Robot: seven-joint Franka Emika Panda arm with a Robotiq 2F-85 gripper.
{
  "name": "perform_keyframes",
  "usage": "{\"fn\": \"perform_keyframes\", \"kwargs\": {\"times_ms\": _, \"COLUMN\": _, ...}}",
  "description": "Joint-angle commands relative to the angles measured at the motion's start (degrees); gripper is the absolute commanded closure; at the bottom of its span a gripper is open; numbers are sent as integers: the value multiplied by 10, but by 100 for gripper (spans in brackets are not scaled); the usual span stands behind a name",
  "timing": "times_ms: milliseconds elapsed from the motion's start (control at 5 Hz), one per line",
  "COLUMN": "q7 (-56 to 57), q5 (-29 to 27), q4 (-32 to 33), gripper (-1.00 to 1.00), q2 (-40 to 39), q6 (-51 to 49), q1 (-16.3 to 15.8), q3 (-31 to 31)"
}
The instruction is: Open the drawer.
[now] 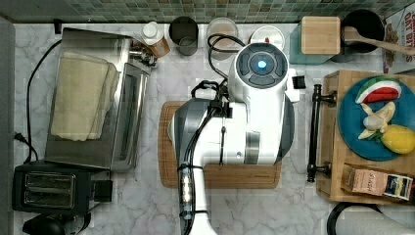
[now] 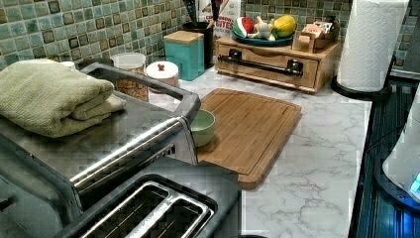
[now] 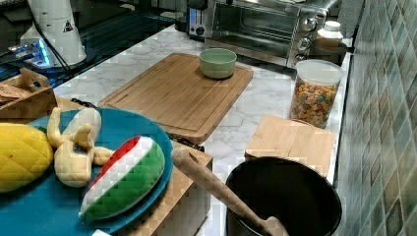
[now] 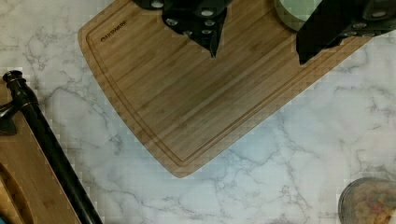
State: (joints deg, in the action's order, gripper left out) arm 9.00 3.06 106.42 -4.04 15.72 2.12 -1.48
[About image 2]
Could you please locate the wooden drawer with black handle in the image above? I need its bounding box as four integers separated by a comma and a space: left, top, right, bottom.
217, 44, 318, 88

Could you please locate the wooden drawer box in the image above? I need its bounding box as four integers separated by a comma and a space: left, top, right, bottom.
216, 37, 341, 93

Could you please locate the pale green bowl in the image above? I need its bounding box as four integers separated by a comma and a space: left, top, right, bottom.
190, 109, 216, 147

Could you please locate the bamboo cutting board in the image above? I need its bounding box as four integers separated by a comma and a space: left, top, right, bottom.
197, 88, 301, 189

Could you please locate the white lidded pink jar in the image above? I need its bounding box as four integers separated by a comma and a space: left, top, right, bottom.
146, 60, 179, 86

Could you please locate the teal canister with wooden lid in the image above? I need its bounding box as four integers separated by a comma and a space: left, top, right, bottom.
163, 31, 205, 81

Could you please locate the black two-slot toaster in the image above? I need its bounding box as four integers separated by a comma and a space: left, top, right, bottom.
53, 157, 241, 238

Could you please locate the teal fruit plate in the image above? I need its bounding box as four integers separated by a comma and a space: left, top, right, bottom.
231, 31, 293, 47

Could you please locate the black utensil holder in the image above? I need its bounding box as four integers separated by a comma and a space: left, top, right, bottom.
182, 22, 213, 68

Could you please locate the clear jar with cereal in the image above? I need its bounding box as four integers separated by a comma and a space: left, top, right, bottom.
111, 53, 149, 101

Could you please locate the toy watermelon slice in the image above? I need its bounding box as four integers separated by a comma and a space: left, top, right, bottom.
233, 17, 254, 38

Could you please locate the toy garlic bulb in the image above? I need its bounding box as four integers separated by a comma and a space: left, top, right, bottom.
247, 16, 275, 41

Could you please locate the snack box with red text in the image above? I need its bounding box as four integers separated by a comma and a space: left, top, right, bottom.
198, 0, 241, 39

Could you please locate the toy yellow lemon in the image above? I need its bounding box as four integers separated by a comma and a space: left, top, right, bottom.
272, 15, 296, 39

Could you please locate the wooden tea packet holder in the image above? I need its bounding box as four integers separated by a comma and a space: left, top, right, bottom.
291, 17, 340, 53

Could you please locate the black paper towel stand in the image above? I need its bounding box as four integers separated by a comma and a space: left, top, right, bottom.
331, 56, 396, 102

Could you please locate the folded green towel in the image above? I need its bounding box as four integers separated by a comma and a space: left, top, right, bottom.
0, 59, 126, 138

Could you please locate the stainless steel toaster oven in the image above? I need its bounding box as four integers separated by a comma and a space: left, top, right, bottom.
1, 62, 200, 238

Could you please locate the white paper towel roll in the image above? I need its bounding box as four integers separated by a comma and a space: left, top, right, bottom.
337, 0, 409, 92

